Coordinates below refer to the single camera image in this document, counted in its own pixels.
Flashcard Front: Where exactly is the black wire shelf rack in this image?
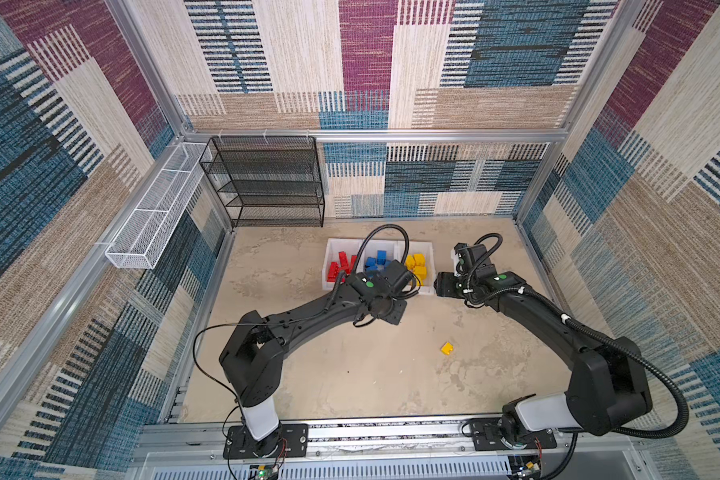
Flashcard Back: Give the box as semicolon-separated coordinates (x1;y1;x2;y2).
200;136;326;228

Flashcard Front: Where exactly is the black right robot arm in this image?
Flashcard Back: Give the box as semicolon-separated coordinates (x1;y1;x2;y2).
434;233;690;445

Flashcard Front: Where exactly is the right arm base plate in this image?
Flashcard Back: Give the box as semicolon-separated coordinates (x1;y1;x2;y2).
460;417;558;451

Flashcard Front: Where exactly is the white three-compartment bin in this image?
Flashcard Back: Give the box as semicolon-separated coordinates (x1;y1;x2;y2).
322;238;437;295

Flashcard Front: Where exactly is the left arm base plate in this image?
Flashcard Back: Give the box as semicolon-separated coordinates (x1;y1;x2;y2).
222;423;309;460

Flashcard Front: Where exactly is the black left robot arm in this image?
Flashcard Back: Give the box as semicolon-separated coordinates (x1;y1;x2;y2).
216;224;420;458

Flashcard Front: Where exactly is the aluminium front rail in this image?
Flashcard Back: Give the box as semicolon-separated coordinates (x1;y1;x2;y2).
131;410;637;463

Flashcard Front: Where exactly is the white wire mesh basket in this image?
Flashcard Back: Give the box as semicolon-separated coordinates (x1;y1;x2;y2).
105;143;205;270

